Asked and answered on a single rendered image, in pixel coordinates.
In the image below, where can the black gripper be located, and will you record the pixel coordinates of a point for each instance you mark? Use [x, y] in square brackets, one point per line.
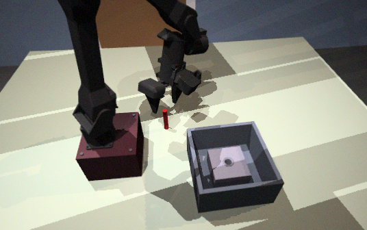
[154, 90]

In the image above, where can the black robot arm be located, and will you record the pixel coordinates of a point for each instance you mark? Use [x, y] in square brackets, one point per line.
[96, 100]

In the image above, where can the dark red peg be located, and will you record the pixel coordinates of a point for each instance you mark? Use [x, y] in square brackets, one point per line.
[165, 117]

